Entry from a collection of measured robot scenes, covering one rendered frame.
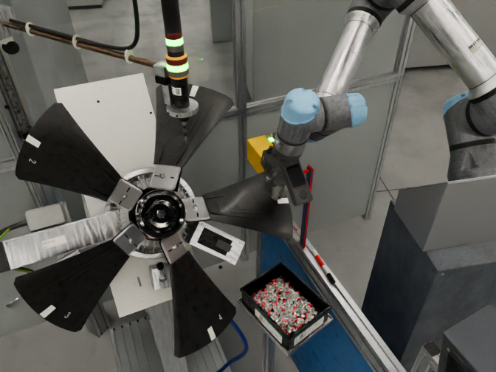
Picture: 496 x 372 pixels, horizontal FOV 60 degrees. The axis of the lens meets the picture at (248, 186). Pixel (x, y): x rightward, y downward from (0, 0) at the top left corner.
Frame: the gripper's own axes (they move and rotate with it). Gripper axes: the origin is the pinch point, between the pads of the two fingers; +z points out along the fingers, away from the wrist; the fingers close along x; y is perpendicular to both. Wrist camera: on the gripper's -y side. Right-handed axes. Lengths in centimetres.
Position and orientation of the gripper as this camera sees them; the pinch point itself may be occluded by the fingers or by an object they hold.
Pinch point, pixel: (277, 198)
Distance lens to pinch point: 117.0
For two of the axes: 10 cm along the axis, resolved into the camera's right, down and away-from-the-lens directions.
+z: -1.1, 5.7, 8.2
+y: -3.9, -7.8, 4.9
